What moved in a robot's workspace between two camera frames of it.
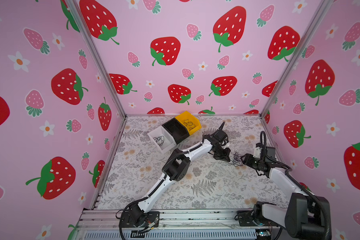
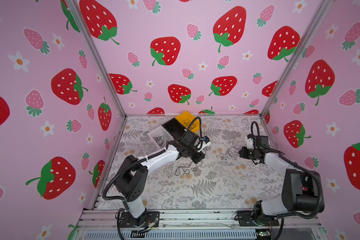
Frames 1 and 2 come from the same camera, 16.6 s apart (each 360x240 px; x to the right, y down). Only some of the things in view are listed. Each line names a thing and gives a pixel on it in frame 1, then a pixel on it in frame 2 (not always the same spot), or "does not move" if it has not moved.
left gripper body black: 220,152 to 192,153
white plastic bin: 163,138 does not move
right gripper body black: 254,162 to 248,153
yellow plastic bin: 192,124 does not move
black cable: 159,140 does not move
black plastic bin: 178,130 does not move
